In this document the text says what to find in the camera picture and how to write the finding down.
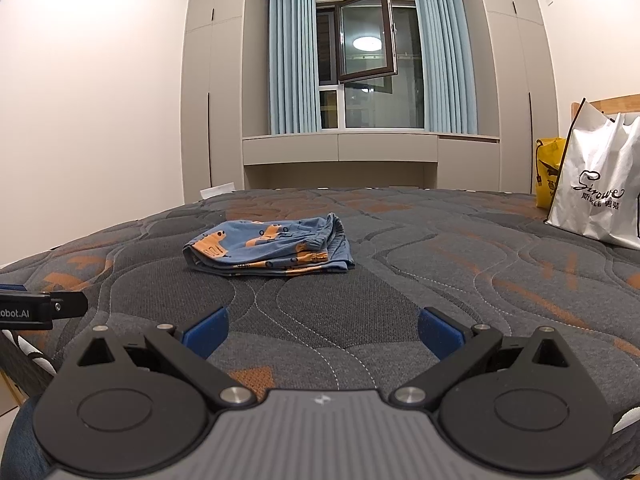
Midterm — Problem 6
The blue pants orange car print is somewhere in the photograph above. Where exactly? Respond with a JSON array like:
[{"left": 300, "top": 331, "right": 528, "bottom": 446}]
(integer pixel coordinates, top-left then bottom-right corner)
[{"left": 182, "top": 212, "right": 355, "bottom": 278}]

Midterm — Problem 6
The grey orange quilted mattress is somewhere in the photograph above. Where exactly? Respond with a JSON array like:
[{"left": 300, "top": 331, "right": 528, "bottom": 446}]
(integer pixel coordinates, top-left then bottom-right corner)
[{"left": 0, "top": 186, "right": 640, "bottom": 480}]

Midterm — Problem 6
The person's jeans leg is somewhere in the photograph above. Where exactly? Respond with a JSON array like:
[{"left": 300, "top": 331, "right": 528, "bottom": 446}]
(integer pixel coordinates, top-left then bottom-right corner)
[{"left": 1, "top": 396, "right": 50, "bottom": 480}]

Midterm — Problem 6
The beige built-in wardrobe unit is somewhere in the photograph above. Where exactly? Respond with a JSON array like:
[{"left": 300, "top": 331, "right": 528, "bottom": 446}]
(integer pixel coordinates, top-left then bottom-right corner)
[{"left": 180, "top": 0, "right": 559, "bottom": 202}]

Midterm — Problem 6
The white paper shopping bag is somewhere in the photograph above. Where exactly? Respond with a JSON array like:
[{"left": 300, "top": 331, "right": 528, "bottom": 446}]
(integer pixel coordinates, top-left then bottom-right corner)
[{"left": 546, "top": 101, "right": 639, "bottom": 249}]

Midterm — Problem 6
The yellow shopping bag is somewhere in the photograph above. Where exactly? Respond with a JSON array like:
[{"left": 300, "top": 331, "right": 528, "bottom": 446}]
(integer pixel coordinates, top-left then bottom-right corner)
[{"left": 534, "top": 138, "right": 566, "bottom": 210}]

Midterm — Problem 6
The light blue right curtain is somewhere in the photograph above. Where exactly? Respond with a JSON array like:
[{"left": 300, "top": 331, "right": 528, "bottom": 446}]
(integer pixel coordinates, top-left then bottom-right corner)
[{"left": 414, "top": 0, "right": 478, "bottom": 134}]

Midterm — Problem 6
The light blue curtain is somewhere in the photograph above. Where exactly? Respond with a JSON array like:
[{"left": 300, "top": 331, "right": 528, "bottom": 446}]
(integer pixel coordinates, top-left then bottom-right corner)
[
  {"left": 414, "top": 0, "right": 478, "bottom": 134},
  {"left": 268, "top": 0, "right": 321, "bottom": 134}
]

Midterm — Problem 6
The light blue left curtain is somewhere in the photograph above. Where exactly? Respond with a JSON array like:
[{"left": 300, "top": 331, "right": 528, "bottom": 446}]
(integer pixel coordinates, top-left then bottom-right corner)
[{"left": 268, "top": 0, "right": 321, "bottom": 134}]

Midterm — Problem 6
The window with open pane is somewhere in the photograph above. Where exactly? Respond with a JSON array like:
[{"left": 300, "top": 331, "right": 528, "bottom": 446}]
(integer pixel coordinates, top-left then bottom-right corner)
[{"left": 317, "top": 0, "right": 424, "bottom": 129}]

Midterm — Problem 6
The wooden padded headboard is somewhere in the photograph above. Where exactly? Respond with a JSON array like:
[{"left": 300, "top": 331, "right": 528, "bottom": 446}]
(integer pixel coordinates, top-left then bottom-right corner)
[{"left": 570, "top": 94, "right": 640, "bottom": 131}]

